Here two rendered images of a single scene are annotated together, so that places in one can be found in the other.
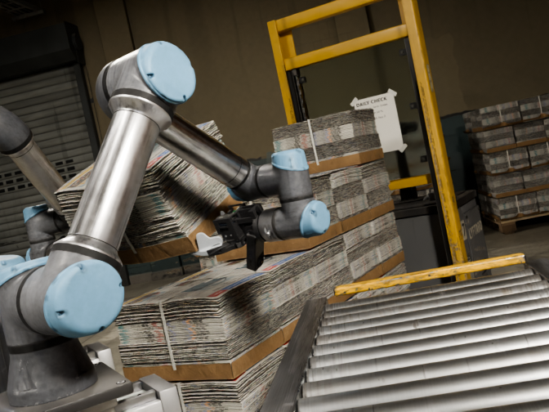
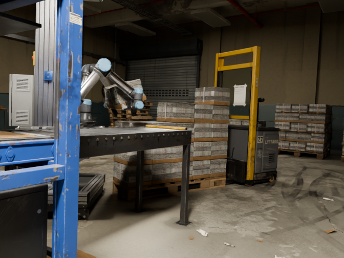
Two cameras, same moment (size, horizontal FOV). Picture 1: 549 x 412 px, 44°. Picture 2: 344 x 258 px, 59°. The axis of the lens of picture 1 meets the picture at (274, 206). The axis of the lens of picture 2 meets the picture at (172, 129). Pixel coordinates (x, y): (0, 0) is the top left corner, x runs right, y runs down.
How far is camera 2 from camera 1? 1.73 m
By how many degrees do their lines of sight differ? 24
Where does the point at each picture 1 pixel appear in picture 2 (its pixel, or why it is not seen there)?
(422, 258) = (244, 145)
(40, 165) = (105, 81)
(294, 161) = (137, 90)
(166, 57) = (103, 61)
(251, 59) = (263, 64)
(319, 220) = (138, 105)
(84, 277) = not seen: hidden behind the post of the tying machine
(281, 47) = (219, 62)
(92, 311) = not seen: hidden behind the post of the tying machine
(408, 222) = (243, 131)
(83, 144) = (193, 85)
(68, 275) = not seen: hidden behind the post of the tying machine
